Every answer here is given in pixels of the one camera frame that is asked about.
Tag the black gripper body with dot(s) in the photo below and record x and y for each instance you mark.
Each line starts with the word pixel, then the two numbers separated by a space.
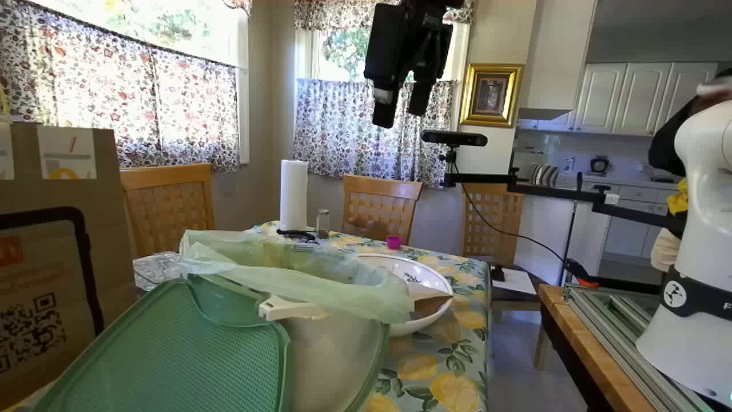
pixel 408 46

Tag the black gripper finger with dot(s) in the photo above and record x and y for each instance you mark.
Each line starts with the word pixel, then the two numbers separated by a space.
pixel 385 107
pixel 421 94

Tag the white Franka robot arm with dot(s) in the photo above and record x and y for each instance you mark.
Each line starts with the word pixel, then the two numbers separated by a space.
pixel 700 231

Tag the pale green bin liner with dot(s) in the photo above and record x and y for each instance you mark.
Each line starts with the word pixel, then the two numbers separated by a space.
pixel 304 277

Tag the white plastic bin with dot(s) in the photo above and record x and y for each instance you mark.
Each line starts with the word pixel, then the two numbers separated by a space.
pixel 327 359

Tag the narrow floral cafe curtain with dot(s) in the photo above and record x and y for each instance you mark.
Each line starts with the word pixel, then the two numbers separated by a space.
pixel 335 129

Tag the gold framed picture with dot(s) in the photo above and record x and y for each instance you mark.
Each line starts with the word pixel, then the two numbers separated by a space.
pixel 493 94

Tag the floral curtain valance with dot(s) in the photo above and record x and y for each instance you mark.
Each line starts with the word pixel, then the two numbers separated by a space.
pixel 327 13

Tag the white paper towel roll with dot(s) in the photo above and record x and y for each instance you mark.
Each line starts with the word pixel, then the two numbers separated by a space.
pixel 292 196

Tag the small glass shaker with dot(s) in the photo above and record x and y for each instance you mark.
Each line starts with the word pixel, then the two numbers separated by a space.
pixel 322 224

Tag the small pink cup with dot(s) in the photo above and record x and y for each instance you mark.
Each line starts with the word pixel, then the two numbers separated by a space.
pixel 394 244

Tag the white range hood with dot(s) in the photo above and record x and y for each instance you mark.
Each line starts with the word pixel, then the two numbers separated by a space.
pixel 561 61

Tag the dish rack with plates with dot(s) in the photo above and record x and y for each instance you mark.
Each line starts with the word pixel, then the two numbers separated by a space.
pixel 548 174

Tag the flat black object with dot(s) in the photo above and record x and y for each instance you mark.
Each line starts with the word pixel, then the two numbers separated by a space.
pixel 298 234

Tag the small round black clock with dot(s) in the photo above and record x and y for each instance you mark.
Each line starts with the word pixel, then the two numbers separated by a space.
pixel 599 165

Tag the thin black stand pole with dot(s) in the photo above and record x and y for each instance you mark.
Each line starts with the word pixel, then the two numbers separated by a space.
pixel 572 231

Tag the white bowl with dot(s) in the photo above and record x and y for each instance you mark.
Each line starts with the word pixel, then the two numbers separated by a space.
pixel 426 327

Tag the white base cabinets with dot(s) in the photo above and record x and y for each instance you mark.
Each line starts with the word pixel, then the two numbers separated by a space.
pixel 625 231

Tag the lemon print tablecloth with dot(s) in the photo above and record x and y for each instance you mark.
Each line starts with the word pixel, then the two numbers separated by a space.
pixel 442 367

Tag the wide floral cafe curtain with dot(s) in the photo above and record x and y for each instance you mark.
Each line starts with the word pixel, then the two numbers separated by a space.
pixel 115 93

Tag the patterned clear plastic bag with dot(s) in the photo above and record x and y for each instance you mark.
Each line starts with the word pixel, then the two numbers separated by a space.
pixel 156 269

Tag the brown cardboard box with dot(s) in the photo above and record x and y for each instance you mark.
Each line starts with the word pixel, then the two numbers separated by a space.
pixel 115 231

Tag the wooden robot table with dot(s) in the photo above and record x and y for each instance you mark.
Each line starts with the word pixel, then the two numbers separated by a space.
pixel 590 362

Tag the brown paper bag QR code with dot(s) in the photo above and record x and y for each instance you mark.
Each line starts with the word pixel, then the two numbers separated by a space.
pixel 36 305

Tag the black stereo camera bar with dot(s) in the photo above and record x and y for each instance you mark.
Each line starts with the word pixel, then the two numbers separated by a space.
pixel 453 138

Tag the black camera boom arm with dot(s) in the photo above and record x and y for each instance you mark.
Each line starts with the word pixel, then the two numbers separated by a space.
pixel 549 192

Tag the white wall cabinets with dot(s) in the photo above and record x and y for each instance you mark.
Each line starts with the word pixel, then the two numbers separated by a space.
pixel 640 100

